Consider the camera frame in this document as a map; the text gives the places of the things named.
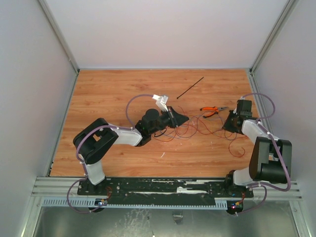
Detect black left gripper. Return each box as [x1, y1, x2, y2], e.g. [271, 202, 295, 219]
[150, 106, 190, 135]

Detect orange black needle-nose pliers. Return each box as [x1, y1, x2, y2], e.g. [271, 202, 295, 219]
[200, 106, 228, 118]

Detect long red wire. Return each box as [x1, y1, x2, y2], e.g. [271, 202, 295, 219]
[153, 116, 235, 143]

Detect dark purple wire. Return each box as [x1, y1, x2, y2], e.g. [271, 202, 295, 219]
[162, 116, 237, 141]

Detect black zip tie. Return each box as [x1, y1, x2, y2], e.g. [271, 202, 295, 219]
[176, 77, 204, 100]

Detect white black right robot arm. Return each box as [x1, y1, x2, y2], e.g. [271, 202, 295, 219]
[223, 98, 292, 197]

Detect grey slotted cable duct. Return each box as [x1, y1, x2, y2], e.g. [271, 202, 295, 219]
[41, 197, 228, 210]

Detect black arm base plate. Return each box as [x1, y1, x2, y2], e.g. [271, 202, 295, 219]
[77, 177, 254, 206]

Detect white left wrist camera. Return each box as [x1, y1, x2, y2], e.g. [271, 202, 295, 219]
[152, 94, 168, 112]

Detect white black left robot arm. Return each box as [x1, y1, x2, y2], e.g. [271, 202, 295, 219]
[73, 106, 189, 195]

